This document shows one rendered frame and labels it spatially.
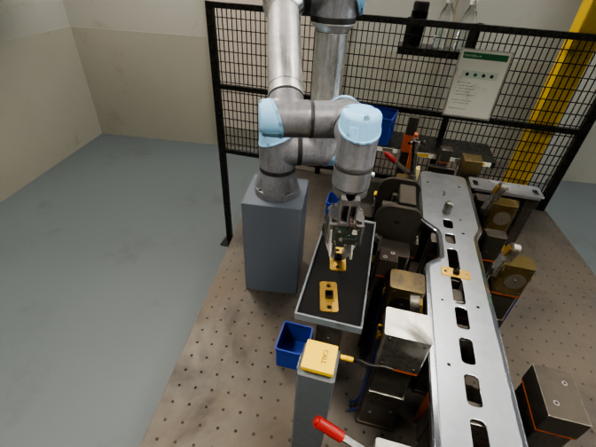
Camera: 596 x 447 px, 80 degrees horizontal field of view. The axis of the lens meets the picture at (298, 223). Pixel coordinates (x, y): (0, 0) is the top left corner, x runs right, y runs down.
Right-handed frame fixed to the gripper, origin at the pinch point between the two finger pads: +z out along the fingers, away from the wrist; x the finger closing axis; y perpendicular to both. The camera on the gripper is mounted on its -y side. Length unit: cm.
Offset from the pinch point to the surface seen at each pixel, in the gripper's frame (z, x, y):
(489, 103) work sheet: -5, 72, -113
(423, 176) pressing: 18, 40, -76
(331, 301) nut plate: 1.7, -1.4, 14.0
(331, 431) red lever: 5.8, -0.7, 37.8
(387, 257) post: 8.0, 14.2, -9.1
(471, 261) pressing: 18, 44, -23
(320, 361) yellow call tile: 2.0, -3.2, 27.8
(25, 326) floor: 118, -163, -47
